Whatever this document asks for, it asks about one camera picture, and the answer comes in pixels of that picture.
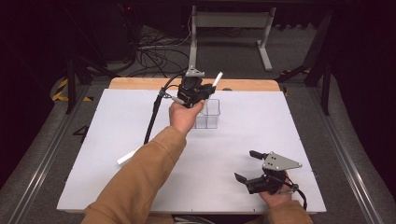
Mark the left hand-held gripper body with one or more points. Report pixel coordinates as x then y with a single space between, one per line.
190 90

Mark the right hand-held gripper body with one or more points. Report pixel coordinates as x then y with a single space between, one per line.
274 174

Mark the white chalk stick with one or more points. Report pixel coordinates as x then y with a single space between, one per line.
126 157
218 79

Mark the clear plastic pen holder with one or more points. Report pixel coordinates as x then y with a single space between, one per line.
212 115

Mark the person's right hand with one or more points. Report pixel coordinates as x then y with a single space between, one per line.
277 199

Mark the person's left hand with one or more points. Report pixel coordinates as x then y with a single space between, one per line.
183 118

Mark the white table sheet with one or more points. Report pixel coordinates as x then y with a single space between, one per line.
224 149

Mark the grey metal stand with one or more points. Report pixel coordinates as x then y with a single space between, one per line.
230 19

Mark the black tripod stand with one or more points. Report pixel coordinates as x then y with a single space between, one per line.
320 62
76 65

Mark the yellow black hazard tape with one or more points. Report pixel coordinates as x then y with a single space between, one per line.
62 91

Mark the metal floor rail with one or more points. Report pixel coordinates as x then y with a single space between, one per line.
40 168
345 161

